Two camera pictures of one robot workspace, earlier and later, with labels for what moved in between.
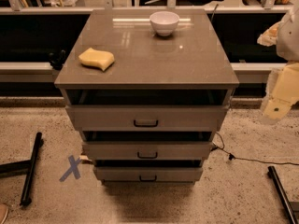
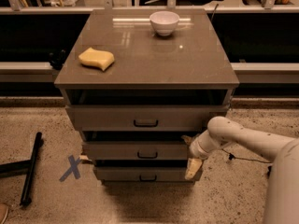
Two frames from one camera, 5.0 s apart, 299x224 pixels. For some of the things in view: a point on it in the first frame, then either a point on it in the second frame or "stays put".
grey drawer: [148, 150] stays put
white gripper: [289, 37] → [195, 149]
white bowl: [164, 22] stays put
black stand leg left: [25, 166] stays put
